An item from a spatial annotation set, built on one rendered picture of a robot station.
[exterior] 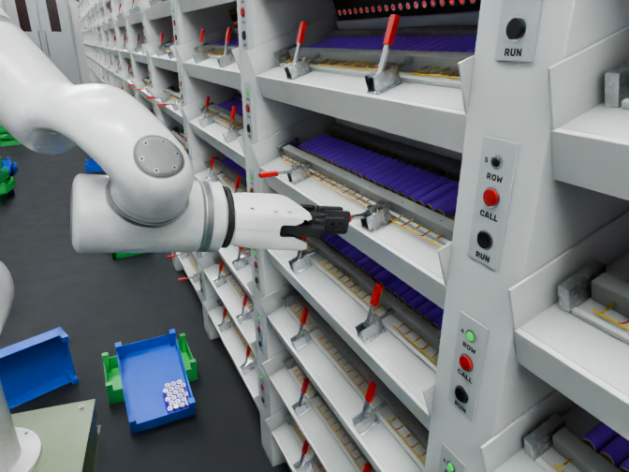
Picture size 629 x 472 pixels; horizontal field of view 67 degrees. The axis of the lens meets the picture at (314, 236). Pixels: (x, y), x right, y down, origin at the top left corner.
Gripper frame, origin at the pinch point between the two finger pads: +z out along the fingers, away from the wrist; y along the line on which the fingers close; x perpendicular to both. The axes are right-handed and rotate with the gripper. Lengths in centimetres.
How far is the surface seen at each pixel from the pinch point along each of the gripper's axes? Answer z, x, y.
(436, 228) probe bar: 9.4, 2.4, 10.1
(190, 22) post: 4, 29, -113
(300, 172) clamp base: 7.1, 0.9, -25.7
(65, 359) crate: -31, -92, -114
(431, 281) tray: 5.7, -2.5, 15.1
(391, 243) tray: 6.2, -1.3, 6.0
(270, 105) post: 6.0, 11.3, -42.6
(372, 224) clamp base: 6.1, -0.2, 1.0
